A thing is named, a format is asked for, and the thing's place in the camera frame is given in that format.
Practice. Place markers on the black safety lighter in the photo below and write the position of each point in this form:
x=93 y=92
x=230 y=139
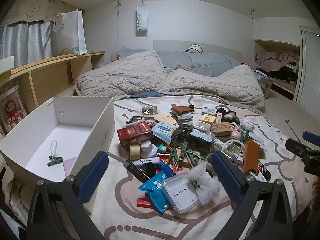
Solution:
x=264 y=171

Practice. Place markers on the white mesh ball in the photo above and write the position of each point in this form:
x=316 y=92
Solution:
x=208 y=188

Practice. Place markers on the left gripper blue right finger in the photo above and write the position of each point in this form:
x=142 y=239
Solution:
x=229 y=175

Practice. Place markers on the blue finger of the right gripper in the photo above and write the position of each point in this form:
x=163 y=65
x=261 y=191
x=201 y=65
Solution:
x=298 y=149
x=310 y=137

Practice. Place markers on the brown wooden box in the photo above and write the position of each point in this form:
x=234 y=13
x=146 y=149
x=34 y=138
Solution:
x=221 y=129

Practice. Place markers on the pile of clothes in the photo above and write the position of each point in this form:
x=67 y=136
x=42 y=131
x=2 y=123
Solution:
x=282 y=67

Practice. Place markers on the white tote bag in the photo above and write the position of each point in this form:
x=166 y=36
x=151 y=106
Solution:
x=70 y=36

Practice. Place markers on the red cigarette box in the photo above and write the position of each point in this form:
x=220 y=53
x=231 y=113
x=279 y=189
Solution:
x=134 y=134

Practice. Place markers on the grey duvet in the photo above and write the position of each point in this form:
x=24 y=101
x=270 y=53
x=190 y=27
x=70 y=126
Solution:
x=206 y=64

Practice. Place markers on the white headband hat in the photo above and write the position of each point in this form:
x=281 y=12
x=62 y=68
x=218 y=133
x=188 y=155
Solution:
x=194 y=48

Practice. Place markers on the cartoon print bedsheet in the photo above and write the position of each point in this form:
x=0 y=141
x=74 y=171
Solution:
x=117 y=216

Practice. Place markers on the doll in red dress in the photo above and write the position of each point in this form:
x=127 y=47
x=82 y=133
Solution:
x=13 y=115

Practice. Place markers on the green clip with tie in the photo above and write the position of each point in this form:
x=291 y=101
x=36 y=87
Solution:
x=53 y=158

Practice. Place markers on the hanging white sweet bag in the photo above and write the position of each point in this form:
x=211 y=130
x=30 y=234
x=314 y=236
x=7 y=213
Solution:
x=142 y=19

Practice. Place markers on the blue foil packet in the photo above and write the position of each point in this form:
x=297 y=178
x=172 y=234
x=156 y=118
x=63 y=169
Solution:
x=153 y=189

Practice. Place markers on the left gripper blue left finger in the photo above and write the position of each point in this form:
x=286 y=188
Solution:
x=90 y=176

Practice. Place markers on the clear nail studio case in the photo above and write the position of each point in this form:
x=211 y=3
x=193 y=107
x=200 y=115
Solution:
x=180 y=191

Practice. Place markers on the white cable tie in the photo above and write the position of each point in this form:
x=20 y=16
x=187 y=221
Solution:
x=293 y=131

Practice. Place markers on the white shoe box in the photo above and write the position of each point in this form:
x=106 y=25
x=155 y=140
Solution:
x=82 y=126

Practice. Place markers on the brown leather pouch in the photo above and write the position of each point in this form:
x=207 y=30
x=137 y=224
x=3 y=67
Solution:
x=251 y=155

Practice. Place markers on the tan tape roll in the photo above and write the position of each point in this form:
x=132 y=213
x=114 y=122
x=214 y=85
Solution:
x=135 y=152

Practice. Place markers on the white louvered door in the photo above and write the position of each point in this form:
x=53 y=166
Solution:
x=308 y=93

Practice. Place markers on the beige textured blanket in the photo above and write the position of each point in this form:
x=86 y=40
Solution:
x=144 y=72

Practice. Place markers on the red lighter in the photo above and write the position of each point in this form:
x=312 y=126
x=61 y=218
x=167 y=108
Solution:
x=145 y=203

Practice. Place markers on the wooden shelf unit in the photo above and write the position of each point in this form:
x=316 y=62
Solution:
x=55 y=76

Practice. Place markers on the grey curtain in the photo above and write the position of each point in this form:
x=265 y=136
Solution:
x=27 y=42

